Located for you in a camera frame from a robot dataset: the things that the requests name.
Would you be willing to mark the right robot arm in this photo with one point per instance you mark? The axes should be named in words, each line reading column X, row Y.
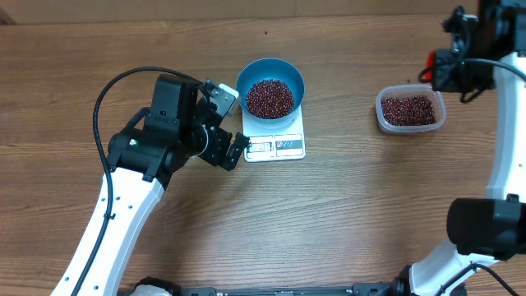
column 487, row 53

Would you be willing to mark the clear plastic food container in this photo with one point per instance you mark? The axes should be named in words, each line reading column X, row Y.
column 406, row 91

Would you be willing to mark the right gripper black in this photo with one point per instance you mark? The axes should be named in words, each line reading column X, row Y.
column 445, row 78

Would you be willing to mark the red beans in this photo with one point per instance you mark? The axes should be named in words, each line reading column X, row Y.
column 414, row 110

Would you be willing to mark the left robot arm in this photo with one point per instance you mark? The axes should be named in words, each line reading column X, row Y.
column 183, row 121

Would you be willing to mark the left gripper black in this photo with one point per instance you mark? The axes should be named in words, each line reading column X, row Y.
column 222, row 141

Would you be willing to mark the white digital kitchen scale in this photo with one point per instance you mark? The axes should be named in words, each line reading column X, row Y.
column 274, row 140

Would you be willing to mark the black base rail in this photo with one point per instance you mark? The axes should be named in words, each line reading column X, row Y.
column 156, row 286

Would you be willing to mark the blue metal bowl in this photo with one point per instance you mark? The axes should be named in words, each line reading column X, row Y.
column 271, row 90

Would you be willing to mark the red measuring scoop blue handle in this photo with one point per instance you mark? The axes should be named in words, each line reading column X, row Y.
column 430, row 62

